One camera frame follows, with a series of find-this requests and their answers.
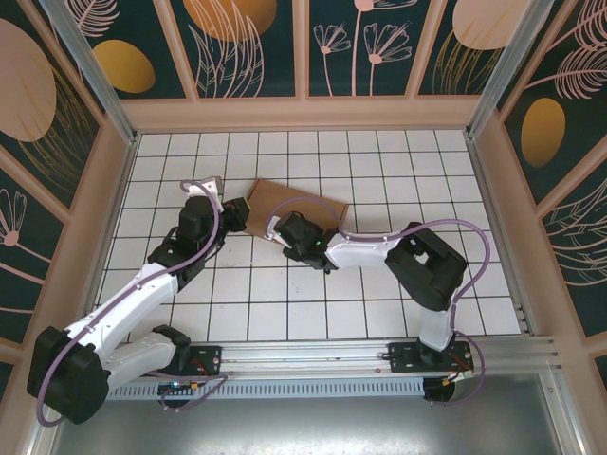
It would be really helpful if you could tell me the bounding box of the brown cardboard box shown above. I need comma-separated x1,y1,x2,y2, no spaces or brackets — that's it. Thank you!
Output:
244,177,351,244

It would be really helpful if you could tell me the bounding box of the grey sheet metal tray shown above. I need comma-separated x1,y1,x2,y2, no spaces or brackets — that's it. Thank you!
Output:
28,372,584,455

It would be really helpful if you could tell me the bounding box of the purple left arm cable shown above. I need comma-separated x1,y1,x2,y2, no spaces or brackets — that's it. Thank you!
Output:
36,179,231,428

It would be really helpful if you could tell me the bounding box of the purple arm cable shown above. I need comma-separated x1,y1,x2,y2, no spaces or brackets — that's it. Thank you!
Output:
266,197,492,409
36,179,231,428

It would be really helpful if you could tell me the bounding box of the aluminium table side rail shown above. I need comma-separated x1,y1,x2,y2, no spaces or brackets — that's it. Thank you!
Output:
467,135,533,337
73,134,141,343

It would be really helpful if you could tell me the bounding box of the aluminium mounting rail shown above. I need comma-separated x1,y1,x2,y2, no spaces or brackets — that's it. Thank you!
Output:
45,335,565,383

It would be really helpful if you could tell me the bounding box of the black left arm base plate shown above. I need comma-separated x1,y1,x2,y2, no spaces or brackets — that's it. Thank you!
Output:
187,344,224,378

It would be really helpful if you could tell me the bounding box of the slotted grey cable duct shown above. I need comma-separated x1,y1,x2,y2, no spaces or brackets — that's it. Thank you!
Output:
106,378,427,402

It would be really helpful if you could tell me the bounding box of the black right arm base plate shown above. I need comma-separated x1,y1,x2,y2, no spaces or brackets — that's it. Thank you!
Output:
387,340,475,375

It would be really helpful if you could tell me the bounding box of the aluminium frame post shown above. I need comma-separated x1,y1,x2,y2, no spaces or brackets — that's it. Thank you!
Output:
39,0,139,146
464,0,568,141

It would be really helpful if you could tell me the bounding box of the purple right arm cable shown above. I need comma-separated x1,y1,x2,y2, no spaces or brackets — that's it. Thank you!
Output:
266,197,492,409

